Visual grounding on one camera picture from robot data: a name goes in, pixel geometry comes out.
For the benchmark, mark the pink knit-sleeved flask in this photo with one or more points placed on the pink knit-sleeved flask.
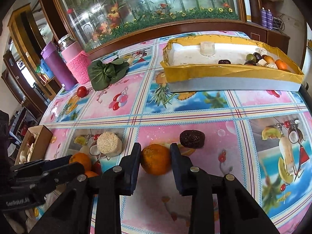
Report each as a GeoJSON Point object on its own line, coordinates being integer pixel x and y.
{"type": "Point", "coordinates": [76, 58]}

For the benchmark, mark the green leafy vegetable toy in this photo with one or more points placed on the green leafy vegetable toy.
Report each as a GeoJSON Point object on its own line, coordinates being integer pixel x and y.
{"type": "Point", "coordinates": [101, 75]}

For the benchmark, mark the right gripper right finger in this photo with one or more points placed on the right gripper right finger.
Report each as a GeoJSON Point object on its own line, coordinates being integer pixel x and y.
{"type": "Point", "coordinates": [238, 211]}

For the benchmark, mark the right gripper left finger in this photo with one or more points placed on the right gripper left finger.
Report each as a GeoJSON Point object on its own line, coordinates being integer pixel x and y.
{"type": "Point", "coordinates": [72, 211]}

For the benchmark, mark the blue thermos jug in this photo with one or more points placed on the blue thermos jug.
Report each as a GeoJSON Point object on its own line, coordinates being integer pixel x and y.
{"type": "Point", "coordinates": [45, 69]}

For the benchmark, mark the colourful fruit-print tablecloth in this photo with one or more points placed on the colourful fruit-print tablecloth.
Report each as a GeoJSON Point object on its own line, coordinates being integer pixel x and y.
{"type": "Point", "coordinates": [263, 137]}

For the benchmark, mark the dark jujube date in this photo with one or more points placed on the dark jujube date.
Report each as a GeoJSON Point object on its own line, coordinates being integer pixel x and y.
{"type": "Point", "coordinates": [192, 139]}

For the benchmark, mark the beige rice cake puck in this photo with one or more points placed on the beige rice cake puck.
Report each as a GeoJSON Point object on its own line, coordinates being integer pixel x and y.
{"type": "Point", "coordinates": [109, 144]}

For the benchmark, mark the yellow taped white box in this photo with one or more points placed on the yellow taped white box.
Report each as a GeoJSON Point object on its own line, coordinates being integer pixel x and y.
{"type": "Point", "coordinates": [219, 62]}

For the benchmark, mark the purple thermos bottle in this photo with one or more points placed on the purple thermos bottle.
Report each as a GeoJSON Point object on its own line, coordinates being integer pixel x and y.
{"type": "Point", "coordinates": [56, 64]}

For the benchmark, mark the red tomato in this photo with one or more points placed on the red tomato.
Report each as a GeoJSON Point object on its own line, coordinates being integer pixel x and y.
{"type": "Point", "coordinates": [82, 91]}

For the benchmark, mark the brown cardboard tray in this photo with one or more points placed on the brown cardboard tray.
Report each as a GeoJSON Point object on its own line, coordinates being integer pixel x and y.
{"type": "Point", "coordinates": [34, 145]}

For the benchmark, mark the red jujube date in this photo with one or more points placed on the red jujube date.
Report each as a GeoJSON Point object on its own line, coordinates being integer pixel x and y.
{"type": "Point", "coordinates": [96, 168]}

